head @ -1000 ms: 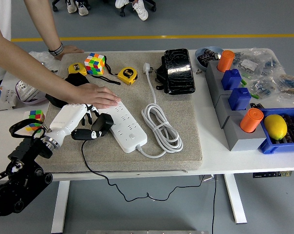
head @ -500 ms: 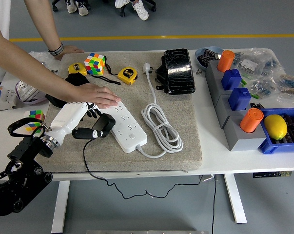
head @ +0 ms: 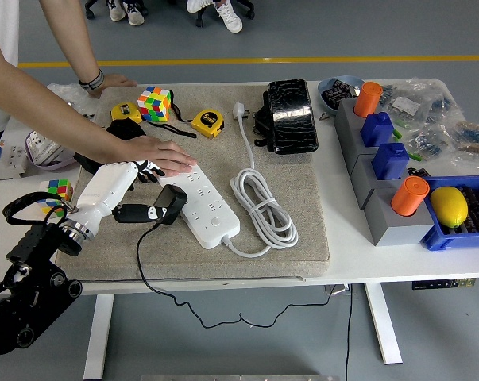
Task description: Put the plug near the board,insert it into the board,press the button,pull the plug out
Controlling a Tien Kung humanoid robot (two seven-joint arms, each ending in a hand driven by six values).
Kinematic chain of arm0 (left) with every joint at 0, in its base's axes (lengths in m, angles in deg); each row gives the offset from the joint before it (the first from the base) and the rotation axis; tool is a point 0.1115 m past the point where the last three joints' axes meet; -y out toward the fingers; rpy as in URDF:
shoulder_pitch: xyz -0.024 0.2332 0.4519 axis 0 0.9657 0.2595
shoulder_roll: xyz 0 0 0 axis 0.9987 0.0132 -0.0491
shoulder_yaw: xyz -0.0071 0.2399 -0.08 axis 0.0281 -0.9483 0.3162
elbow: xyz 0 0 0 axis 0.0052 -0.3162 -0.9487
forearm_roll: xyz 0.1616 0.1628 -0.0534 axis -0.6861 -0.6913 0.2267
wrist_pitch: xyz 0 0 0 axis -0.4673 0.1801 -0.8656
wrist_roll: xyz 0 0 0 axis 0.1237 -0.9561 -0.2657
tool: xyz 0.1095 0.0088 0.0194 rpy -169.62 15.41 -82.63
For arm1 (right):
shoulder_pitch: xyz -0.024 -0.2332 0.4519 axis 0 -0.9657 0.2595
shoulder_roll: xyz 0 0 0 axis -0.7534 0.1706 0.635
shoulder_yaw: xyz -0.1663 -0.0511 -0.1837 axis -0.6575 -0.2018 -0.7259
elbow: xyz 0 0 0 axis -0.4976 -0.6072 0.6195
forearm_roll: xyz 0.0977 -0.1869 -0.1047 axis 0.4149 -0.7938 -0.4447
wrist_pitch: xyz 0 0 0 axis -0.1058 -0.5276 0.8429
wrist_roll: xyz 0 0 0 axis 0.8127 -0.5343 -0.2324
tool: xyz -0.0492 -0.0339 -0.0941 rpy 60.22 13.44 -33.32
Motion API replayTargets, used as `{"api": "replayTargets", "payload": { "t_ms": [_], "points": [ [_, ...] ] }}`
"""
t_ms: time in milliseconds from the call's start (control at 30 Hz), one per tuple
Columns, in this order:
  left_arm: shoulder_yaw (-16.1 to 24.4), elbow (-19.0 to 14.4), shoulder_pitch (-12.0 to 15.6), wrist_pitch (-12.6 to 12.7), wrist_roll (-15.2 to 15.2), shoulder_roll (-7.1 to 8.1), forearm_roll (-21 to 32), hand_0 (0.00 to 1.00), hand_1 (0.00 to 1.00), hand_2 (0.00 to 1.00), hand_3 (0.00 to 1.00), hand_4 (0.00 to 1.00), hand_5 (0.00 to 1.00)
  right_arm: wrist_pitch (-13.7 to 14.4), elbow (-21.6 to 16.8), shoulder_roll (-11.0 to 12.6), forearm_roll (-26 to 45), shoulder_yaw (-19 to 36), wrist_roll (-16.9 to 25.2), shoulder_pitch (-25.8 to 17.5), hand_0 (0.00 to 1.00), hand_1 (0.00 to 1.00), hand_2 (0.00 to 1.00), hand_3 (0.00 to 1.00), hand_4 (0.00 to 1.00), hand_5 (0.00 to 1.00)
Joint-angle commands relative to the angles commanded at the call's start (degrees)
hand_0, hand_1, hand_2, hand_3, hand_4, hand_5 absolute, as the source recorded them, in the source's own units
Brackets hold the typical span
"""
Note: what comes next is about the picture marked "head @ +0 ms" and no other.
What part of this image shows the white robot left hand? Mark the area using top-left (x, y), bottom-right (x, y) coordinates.
top-left (70, 158), bottom-right (167, 239)

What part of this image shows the person's left hand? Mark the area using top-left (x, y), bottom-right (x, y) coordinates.
top-left (88, 73), bottom-right (139, 100)

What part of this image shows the person's right hand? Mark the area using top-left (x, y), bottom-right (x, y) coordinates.
top-left (119, 135), bottom-right (199, 179)

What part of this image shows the black plug with cord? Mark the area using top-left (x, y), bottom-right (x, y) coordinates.
top-left (137, 183), bottom-right (338, 329)

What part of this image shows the white power strip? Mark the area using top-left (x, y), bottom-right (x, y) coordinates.
top-left (155, 164), bottom-right (241, 250)

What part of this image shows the striped wristband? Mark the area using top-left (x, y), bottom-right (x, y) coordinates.
top-left (78, 69), bottom-right (106, 92)

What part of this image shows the small yellow tape measure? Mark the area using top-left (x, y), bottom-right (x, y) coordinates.
top-left (110, 101), bottom-right (144, 125)

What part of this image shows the black cloth pouch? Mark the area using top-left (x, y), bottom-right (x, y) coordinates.
top-left (74, 118), bottom-right (147, 178)

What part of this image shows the large colourful puzzle cube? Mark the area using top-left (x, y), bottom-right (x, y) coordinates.
top-left (137, 86), bottom-right (172, 123)

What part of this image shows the small colourful puzzle cube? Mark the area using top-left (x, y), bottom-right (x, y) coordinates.
top-left (37, 178), bottom-right (74, 215)

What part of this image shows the clear bag of metal parts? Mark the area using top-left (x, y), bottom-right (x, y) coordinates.
top-left (46, 82), bottom-right (102, 120)

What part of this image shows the yellow tape measure 5m print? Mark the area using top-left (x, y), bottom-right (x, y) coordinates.
top-left (191, 110), bottom-right (226, 140)

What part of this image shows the large white socket panel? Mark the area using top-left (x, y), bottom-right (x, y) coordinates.
top-left (26, 130), bottom-right (71, 166)

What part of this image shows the white circuit breaker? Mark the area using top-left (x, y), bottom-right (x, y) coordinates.
top-left (0, 139), bottom-right (29, 183)

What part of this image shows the person's body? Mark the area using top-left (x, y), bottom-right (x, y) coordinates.
top-left (0, 0), bottom-right (21, 134)

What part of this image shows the glossy black case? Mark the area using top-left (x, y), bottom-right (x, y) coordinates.
top-left (266, 78), bottom-right (319, 156)

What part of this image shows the grey-brown mat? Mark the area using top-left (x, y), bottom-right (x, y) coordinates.
top-left (56, 84), bottom-right (330, 285)

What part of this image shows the white table leg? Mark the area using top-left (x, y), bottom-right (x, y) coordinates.
top-left (83, 294), bottom-right (115, 380)
top-left (364, 283), bottom-right (404, 365)

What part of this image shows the blue bowl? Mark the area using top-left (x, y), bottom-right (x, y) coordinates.
top-left (317, 75), bottom-right (367, 117)

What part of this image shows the black electronic parts pile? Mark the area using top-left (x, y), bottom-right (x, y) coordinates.
top-left (322, 79), bottom-right (361, 110)

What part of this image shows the grey socket block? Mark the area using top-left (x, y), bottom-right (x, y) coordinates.
top-left (350, 152), bottom-right (413, 211)
top-left (365, 190), bottom-right (438, 248)
top-left (341, 125), bottom-right (399, 167)
top-left (334, 98), bottom-right (383, 138)

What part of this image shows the orange cylinder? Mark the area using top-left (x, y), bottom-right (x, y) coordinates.
top-left (390, 176), bottom-right (430, 218)
top-left (353, 81), bottom-right (384, 118)

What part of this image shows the blue block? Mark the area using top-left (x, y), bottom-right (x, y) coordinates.
top-left (372, 142), bottom-right (411, 181)
top-left (360, 111), bottom-right (396, 148)

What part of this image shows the clear bag with white label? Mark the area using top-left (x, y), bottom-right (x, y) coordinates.
top-left (381, 79), bottom-right (458, 128)

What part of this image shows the clear bag of blue components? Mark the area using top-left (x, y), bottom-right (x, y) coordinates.
top-left (405, 118), bottom-right (458, 164)

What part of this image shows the blue plastic bin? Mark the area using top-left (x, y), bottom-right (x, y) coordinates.
top-left (419, 174), bottom-right (479, 253)

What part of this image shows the yellow lemon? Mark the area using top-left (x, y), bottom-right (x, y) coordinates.
top-left (429, 186), bottom-right (469, 229)

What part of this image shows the black table control panel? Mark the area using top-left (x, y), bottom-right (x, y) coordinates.
top-left (411, 279), bottom-right (477, 291)

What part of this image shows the clear bag of brown components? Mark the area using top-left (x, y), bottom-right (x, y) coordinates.
top-left (451, 114), bottom-right (479, 170)

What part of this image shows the black wrist strap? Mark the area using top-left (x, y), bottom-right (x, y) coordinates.
top-left (145, 120), bottom-right (199, 139)
top-left (169, 91), bottom-right (193, 124)

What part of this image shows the white power strip cable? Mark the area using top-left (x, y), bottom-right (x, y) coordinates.
top-left (222, 101), bottom-right (300, 259)

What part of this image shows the grey metal bracket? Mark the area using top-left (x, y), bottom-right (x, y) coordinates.
top-left (326, 284), bottom-right (355, 298)

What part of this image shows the black hanging cable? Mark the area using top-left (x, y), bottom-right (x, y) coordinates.
top-left (343, 284), bottom-right (355, 381)

